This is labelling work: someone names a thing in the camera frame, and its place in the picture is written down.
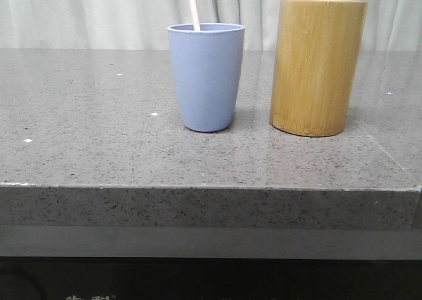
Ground blue plastic cup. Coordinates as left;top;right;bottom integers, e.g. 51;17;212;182
167;23;245;133

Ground bamboo cylinder holder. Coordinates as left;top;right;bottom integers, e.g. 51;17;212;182
270;0;367;137

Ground pink chopstick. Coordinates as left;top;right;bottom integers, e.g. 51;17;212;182
189;0;200;32

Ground white curtain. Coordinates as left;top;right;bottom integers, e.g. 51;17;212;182
1;0;421;51

